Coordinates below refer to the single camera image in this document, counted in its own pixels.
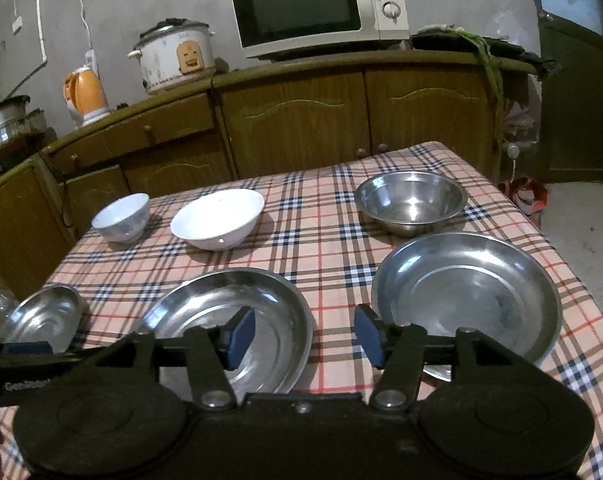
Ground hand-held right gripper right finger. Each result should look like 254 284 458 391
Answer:
354 304 525 410

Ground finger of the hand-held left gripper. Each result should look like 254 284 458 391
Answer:
0 341 100 367

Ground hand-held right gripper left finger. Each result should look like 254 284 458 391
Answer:
96 309 257 409

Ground small steel plate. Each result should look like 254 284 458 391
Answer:
0 283 86 356

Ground medium steel plate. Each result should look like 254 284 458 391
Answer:
130 268 315 396

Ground large white bowl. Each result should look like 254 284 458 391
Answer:
170 189 266 252

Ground steel bowl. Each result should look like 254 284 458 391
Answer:
354 170 469 237

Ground small white patterned bowl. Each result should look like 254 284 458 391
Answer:
91 192 151 245

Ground plaid tablecloth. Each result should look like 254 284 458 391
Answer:
0 141 603 480

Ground wooden single-door cabinet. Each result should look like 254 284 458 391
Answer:
0 155 77 301

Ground red bag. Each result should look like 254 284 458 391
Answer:
498 176 551 228

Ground wooden cabinet with drawers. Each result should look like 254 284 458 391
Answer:
42 77 237 241

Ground wooden two-door cabinet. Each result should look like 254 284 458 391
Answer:
212 50 507 183

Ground steel steamer pot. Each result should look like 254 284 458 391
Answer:
0 95 47 153

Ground orange electric kettle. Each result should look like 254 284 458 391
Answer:
63 65 111 127

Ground plastic bag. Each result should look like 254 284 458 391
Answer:
501 100 539 143

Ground white rice cooker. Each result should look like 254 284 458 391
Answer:
128 17 217 96

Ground green onions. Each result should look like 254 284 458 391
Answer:
454 27 507 131

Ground green metal door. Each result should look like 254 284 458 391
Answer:
525 0 603 184

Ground dark board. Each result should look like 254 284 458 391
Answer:
410 24 557 78

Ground white microwave oven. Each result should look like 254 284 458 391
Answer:
229 0 411 60

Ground white wall pipe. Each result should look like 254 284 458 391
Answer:
32 0 50 68

